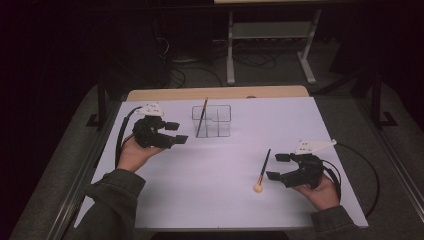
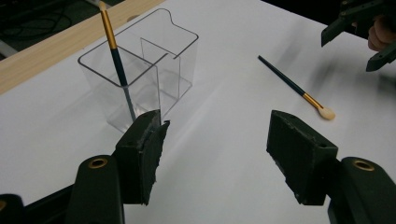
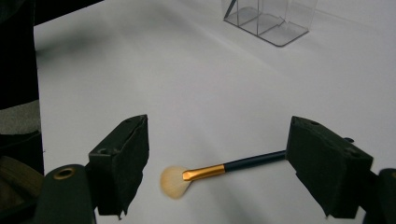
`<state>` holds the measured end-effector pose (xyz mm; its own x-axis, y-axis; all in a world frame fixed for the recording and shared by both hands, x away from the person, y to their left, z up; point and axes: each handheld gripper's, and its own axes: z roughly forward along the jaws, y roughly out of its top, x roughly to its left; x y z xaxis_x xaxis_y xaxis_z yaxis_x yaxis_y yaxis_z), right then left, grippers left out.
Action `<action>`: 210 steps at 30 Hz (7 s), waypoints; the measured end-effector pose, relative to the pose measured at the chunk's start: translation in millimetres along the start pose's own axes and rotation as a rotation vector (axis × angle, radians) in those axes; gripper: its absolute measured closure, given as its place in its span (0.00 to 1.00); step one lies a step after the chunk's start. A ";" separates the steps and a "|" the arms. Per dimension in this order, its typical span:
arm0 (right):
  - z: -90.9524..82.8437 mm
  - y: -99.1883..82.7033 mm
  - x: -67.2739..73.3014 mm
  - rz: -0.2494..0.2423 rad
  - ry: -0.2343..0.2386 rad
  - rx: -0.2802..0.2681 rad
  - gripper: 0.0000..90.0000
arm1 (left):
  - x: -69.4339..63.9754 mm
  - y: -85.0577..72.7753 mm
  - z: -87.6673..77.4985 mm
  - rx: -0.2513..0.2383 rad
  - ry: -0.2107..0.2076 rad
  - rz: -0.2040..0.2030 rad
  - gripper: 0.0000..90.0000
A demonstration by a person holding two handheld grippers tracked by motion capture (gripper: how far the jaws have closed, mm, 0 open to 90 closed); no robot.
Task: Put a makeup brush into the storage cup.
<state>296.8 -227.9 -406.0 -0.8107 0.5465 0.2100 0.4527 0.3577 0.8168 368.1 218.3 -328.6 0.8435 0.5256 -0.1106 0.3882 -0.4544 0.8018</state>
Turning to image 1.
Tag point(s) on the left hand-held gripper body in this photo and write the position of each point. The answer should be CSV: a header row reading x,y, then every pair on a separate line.
x,y
150,133

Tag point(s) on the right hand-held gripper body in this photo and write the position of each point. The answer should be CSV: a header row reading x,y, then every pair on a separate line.
x,y
305,171

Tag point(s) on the round beige-headed makeup brush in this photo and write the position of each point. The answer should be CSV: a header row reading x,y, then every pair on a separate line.
x,y
263,170

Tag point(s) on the thin orange-tipped makeup brush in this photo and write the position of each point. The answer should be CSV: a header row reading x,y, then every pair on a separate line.
x,y
202,116

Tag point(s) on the clear plastic organizer box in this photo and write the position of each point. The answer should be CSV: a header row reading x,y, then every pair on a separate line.
x,y
211,121

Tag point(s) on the person's left hand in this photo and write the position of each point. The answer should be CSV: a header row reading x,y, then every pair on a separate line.
x,y
135,156

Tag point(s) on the person's right hand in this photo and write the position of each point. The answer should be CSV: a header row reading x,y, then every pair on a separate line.
x,y
321,196

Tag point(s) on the black metal stand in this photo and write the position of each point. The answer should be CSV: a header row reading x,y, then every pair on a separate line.
x,y
376,100
101,110

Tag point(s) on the white table board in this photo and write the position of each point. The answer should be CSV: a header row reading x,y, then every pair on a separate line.
x,y
213,200

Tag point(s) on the wooden table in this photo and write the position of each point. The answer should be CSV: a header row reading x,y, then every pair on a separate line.
x,y
233,92

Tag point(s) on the white metal stand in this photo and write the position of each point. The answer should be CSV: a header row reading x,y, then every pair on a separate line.
x,y
270,30

